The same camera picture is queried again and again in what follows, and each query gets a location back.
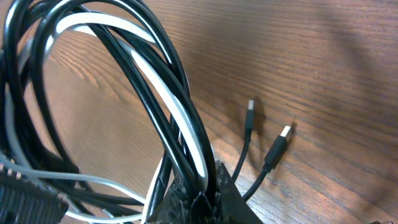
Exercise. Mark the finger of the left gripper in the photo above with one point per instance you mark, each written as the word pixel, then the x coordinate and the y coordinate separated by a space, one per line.
pixel 24 203

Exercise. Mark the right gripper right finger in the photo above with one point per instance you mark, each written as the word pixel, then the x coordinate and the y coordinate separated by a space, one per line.
pixel 230 206

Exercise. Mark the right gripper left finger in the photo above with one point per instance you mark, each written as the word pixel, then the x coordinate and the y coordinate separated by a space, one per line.
pixel 176 206

